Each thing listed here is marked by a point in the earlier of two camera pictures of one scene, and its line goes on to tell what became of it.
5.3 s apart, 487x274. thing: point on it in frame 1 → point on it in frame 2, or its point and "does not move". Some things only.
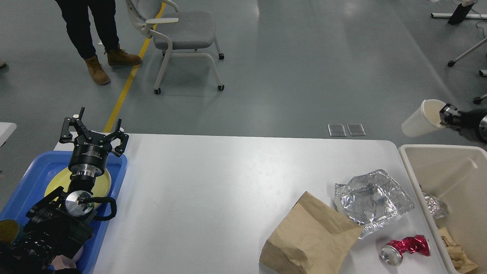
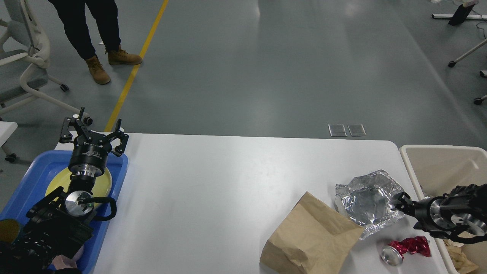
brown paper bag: [313, 238] does not move
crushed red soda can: [391, 254] does not move
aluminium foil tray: [373, 200] does not move
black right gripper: [473, 123] → [430, 217]
